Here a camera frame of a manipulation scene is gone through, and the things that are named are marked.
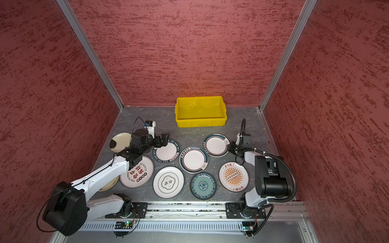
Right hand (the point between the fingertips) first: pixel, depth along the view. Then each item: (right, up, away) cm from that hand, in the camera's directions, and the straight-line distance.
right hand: (228, 148), depth 96 cm
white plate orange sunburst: (+1, -15, -11) cm, 18 cm away
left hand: (-40, +9, -12) cm, 43 cm away
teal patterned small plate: (-17, -18, -15) cm, 29 cm away
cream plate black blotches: (-74, +4, +4) cm, 74 cm away
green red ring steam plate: (-8, +1, +2) cm, 8 cm away
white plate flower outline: (-36, -17, -13) cm, 42 cm away
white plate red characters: (-54, -14, -11) cm, 56 cm away
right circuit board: (+4, -33, -26) cm, 42 cm away
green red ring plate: (-23, -7, -4) cm, 24 cm away
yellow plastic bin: (-21, +25, +21) cm, 39 cm away
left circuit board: (-56, -33, -25) cm, 70 cm away
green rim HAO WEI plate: (-39, -3, -4) cm, 39 cm away
